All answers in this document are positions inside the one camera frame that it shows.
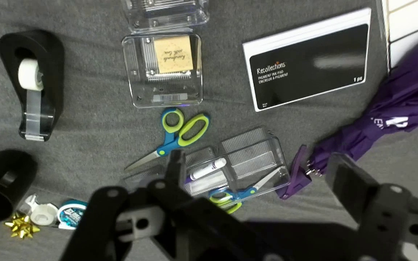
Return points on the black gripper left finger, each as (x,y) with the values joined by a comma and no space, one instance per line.
(101,218)

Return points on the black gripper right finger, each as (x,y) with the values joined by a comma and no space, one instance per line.
(351,186)

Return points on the purple cloth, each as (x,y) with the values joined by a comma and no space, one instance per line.
(397,102)

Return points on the blue white tape dispenser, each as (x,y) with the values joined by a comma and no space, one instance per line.
(71,215)

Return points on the small clear tape dispenser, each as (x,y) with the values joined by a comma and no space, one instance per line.
(43,214)

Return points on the gold gift bow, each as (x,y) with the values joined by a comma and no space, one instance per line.
(20,227)

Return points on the clear organizer tray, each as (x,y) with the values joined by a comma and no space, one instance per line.
(254,154)

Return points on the green blue scissors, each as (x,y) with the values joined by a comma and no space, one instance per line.
(228,198)
(188,131)

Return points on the clear box with notes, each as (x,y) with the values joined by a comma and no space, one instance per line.
(162,88)

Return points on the grey tablecloth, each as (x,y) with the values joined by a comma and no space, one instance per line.
(97,73)

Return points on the white tape roll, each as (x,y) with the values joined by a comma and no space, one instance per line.
(29,73)

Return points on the black tape dispenser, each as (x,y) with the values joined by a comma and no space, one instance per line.
(50,63)

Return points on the white storage tray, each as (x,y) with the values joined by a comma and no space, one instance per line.
(412,19)

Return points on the tan sticky note pad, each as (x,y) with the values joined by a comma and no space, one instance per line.
(172,54)

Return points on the clear plastic box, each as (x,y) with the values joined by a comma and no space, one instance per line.
(165,17)

